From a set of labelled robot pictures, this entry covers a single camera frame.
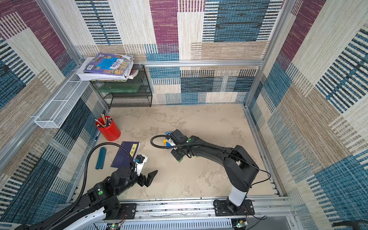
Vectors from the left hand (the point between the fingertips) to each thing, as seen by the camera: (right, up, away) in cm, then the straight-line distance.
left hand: (151, 167), depth 77 cm
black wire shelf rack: (-15, +43, +18) cm, 49 cm away
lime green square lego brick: (+23, +10, -17) cm, 30 cm away
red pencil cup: (-31, +21, +13) cm, 40 cm away
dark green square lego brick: (+15, -1, +14) cm, 21 cm away
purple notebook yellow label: (-22, 0, +15) cm, 26 cm away
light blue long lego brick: (+5, +16, +26) cm, 31 cm away
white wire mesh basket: (-45, +27, -6) cm, 53 cm away
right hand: (+15, +5, +11) cm, 20 cm away
